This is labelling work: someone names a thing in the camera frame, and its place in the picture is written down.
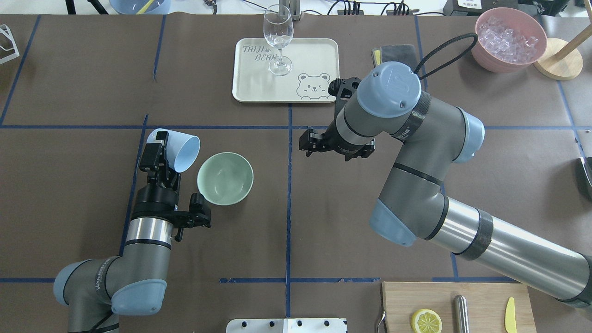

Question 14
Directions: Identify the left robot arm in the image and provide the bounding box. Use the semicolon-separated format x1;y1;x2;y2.
53;129;211;333

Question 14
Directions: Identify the wooden cutting board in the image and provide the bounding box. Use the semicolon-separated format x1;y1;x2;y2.
377;282;537;333

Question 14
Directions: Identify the grey yellow cloth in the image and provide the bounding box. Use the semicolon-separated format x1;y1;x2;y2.
371;44;419;69

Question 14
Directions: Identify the cream bear tray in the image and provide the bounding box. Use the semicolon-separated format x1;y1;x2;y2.
232;38;341;103

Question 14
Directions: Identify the large blue bowl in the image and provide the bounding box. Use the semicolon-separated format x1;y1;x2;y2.
109;0;171;15

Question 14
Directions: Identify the lemon half slice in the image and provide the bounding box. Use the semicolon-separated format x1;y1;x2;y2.
410;308;443;333

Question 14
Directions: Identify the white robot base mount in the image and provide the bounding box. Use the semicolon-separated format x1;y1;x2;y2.
226;317;348;333

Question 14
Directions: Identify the pink bowl of ice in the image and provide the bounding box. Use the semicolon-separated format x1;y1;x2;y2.
471;7;547;73

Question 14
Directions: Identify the green bowl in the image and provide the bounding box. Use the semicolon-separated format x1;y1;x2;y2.
197;152;254;206

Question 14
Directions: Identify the white wire cup rack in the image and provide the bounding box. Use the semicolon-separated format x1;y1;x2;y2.
0;25;20;64

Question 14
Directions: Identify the yellow plastic fork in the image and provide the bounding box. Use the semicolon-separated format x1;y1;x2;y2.
136;0;154;15

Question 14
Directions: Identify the steel muddler black tip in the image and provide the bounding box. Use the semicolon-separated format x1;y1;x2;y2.
453;295;470;333

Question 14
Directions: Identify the wooden mug tree stand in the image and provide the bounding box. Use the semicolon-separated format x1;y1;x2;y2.
534;25;592;80

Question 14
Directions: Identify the clear wine glass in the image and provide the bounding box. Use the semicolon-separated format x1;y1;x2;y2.
263;4;294;76

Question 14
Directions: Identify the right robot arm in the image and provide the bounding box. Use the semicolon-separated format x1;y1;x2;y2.
299;62;591;311

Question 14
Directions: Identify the black camera tripod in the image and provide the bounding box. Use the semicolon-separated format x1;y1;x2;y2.
65;0;109;15

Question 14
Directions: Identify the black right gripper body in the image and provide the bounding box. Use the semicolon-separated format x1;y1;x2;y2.
299;78;376;161

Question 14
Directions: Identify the light blue cup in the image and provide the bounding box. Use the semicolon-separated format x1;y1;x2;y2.
146;128;201;173

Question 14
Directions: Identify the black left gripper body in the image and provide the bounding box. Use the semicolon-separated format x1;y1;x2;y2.
133;131;211;242

